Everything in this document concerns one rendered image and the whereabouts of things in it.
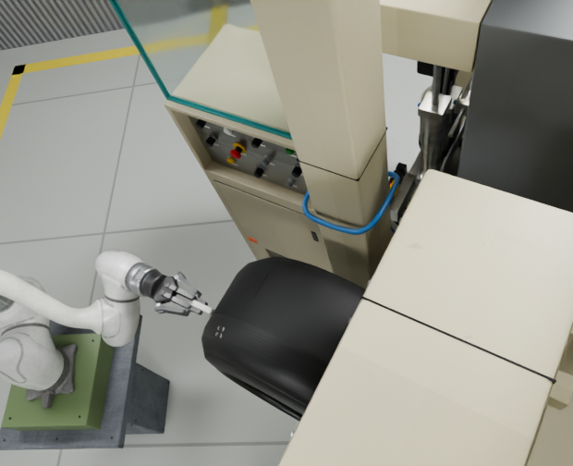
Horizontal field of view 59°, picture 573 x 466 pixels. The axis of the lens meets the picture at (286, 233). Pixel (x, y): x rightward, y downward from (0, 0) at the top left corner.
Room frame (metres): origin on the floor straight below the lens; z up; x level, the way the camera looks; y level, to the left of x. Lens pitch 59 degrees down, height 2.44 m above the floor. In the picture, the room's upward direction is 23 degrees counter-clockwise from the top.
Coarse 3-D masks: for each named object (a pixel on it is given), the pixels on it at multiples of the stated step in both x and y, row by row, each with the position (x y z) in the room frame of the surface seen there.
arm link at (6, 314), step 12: (24, 276) 1.13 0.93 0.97; (0, 300) 0.98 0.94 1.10; (12, 300) 1.00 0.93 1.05; (0, 312) 0.98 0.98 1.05; (12, 312) 0.97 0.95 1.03; (24, 312) 0.97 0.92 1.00; (0, 324) 0.96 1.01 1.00; (12, 324) 0.95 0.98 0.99; (24, 324) 0.94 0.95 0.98; (36, 324) 0.94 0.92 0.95; (48, 324) 0.96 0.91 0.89
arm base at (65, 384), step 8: (72, 344) 0.91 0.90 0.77; (64, 352) 0.88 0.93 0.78; (72, 352) 0.87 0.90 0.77; (64, 360) 0.84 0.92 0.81; (72, 360) 0.85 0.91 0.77; (64, 368) 0.81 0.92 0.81; (72, 368) 0.82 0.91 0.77; (64, 376) 0.79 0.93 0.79; (72, 376) 0.79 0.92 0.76; (56, 384) 0.77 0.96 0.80; (64, 384) 0.77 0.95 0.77; (72, 384) 0.76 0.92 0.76; (32, 392) 0.79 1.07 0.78; (40, 392) 0.77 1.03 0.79; (48, 392) 0.76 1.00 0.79; (56, 392) 0.75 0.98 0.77; (64, 392) 0.74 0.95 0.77; (72, 392) 0.74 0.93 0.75; (48, 400) 0.73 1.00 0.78; (48, 408) 0.71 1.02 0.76
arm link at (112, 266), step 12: (108, 252) 0.90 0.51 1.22; (120, 252) 0.88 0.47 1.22; (96, 264) 0.88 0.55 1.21; (108, 264) 0.85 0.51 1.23; (120, 264) 0.83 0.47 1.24; (132, 264) 0.82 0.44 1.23; (108, 276) 0.82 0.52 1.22; (120, 276) 0.80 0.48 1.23; (108, 288) 0.80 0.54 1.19; (120, 288) 0.78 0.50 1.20; (120, 300) 0.76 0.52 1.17
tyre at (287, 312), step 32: (256, 288) 0.50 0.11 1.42; (288, 288) 0.46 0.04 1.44; (320, 288) 0.43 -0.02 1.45; (352, 288) 0.41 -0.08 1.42; (224, 320) 0.47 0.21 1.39; (256, 320) 0.42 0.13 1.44; (288, 320) 0.39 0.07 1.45; (320, 320) 0.36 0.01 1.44; (224, 352) 0.40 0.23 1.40; (256, 352) 0.36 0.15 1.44; (288, 352) 0.33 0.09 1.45; (320, 352) 0.30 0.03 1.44; (256, 384) 0.31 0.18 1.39; (288, 384) 0.27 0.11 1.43
